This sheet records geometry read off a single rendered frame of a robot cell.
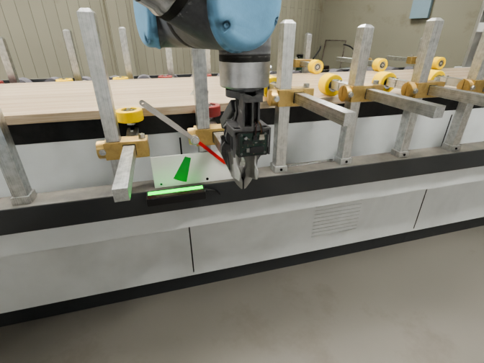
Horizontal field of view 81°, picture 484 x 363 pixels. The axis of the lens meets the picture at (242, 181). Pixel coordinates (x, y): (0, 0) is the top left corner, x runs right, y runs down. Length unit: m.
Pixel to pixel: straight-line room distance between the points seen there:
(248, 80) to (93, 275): 1.12
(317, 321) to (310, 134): 0.81
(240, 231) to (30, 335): 0.97
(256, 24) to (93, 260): 1.18
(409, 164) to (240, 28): 1.03
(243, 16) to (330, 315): 1.31
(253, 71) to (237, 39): 0.20
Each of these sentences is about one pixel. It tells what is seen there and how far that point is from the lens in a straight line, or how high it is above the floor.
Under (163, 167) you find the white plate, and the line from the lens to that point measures 0.87.
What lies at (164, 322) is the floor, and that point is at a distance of 1.42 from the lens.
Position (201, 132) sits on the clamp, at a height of 0.86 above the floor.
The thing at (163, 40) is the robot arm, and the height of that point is 1.10.
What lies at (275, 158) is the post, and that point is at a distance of 0.95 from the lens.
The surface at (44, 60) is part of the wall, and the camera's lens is 4.74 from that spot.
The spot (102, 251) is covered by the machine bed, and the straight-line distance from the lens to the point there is 1.33.
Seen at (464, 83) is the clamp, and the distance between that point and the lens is 1.35.
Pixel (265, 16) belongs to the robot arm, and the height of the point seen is 1.13.
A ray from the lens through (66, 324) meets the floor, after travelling 1.57.
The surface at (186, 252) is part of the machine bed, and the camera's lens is 1.34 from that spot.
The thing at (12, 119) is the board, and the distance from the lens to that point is 1.11.
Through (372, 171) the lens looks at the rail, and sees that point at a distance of 1.15.
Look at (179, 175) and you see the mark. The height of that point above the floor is 0.73.
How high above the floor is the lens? 1.11
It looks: 27 degrees down
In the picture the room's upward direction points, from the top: straight up
